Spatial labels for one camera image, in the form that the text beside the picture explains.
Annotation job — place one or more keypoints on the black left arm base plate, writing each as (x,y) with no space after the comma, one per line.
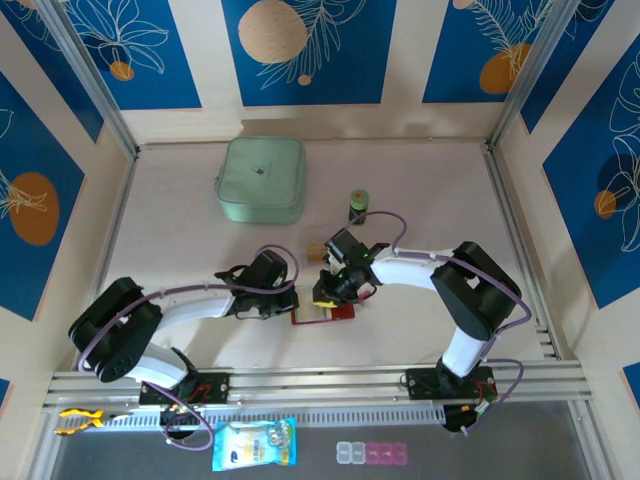
(220,387)

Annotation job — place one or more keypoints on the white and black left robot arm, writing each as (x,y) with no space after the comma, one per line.
(115,330)

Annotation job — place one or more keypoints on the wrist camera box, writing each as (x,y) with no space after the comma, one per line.
(268,270)
(346,245)

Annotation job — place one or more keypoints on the pink small pill box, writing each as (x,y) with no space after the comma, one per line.
(386,453)
(400,453)
(372,453)

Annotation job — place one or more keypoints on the small green-lid jar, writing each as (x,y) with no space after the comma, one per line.
(359,202)

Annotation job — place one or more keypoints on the blue snack packet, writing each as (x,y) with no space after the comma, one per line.
(252,447)

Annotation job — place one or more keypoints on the clear small pill box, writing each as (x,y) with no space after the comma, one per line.
(343,453)
(357,453)

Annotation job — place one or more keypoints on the tan gold card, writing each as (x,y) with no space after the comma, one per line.
(316,252)

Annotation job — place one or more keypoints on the green zip pouch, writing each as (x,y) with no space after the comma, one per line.
(262,180)

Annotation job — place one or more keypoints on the red card holder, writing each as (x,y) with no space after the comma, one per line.
(345,314)

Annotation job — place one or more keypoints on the aluminium side rail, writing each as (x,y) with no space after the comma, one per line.
(502,185)
(114,235)

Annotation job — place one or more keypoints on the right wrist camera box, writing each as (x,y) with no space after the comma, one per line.
(346,245)

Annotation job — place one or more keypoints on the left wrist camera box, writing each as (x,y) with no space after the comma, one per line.
(268,270)

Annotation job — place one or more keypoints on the aluminium corner post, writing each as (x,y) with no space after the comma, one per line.
(90,80)
(535,75)

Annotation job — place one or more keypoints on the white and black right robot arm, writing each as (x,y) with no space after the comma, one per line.
(475,295)

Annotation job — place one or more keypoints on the aluminium rail beam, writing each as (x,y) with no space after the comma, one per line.
(320,380)

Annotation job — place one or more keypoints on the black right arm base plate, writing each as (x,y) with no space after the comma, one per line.
(420,382)

